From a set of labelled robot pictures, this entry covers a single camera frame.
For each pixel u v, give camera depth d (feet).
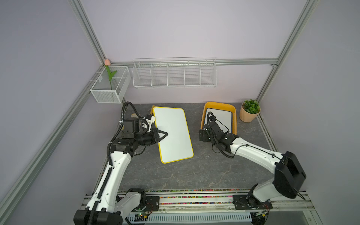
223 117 3.69
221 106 3.79
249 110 3.32
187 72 3.28
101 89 2.90
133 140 1.80
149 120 2.18
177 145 2.66
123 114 1.81
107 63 2.92
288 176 1.39
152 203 2.42
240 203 2.35
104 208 1.24
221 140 2.03
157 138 2.19
